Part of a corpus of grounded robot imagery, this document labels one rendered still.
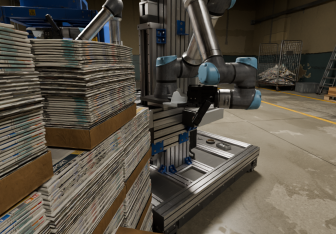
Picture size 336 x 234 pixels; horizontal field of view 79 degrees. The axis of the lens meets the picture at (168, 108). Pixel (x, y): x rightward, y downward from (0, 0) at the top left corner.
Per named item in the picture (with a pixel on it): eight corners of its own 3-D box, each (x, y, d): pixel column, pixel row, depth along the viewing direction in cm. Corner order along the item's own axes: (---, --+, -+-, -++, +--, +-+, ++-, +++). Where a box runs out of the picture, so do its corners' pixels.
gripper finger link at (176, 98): (162, 91, 77) (185, 90, 80) (162, 106, 78) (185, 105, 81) (164, 92, 74) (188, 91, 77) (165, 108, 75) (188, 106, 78)
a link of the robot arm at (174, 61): (153, 79, 120) (152, 55, 117) (174, 78, 125) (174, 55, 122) (159, 80, 109) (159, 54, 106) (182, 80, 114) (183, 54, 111)
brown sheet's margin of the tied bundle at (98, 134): (137, 115, 70) (136, 103, 69) (91, 149, 43) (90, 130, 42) (94, 113, 73) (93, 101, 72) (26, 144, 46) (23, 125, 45)
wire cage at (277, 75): (296, 91, 722) (303, 40, 684) (275, 91, 707) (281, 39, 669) (273, 86, 838) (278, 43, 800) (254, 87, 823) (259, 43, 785)
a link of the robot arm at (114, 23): (110, 74, 154) (105, -5, 142) (108, 73, 168) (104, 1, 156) (126, 74, 158) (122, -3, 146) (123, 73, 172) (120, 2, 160)
